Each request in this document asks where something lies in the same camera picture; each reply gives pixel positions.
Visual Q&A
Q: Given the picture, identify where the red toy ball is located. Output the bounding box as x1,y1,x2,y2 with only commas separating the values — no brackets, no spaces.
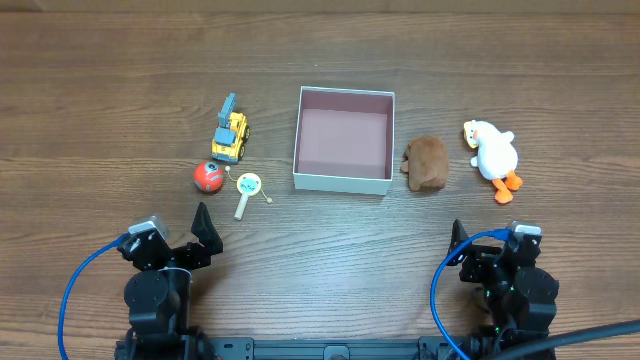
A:
193,161,224,193

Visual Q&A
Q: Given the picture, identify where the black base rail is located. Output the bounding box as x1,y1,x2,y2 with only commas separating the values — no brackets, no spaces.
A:
211,337,460,360

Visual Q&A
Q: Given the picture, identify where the brown plush toy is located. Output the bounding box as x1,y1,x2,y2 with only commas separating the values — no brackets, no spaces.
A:
400,135,449,192

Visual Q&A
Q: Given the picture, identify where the yellow toy truck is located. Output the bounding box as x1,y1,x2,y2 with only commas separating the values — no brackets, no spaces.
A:
211,92,251,164

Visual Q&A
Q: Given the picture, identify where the white box pink interior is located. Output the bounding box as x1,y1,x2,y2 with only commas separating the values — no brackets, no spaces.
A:
292,86,395,196

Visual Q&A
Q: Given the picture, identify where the yellow wooden rattle drum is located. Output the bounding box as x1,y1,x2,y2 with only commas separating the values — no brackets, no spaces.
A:
224,165,273,221

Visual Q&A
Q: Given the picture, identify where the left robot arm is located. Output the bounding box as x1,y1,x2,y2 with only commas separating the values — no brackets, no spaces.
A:
114,203,223,360

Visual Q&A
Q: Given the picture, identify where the blue left cable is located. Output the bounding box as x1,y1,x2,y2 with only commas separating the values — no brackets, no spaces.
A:
57,234,129,360

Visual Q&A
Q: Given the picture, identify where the blue right cable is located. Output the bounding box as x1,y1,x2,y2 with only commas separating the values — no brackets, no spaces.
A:
430,228,514,360

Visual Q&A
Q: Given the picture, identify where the thick black cable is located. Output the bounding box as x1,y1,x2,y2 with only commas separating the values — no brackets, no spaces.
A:
479,319,640,360

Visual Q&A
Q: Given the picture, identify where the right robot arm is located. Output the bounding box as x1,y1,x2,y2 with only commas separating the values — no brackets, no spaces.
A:
449,221,559,359

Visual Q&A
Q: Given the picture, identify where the blue cable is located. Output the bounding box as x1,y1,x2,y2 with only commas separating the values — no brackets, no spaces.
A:
57,234,129,360
430,228,514,360

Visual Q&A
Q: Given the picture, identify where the white plush duck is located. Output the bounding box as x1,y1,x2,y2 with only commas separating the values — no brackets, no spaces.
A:
463,120,523,204

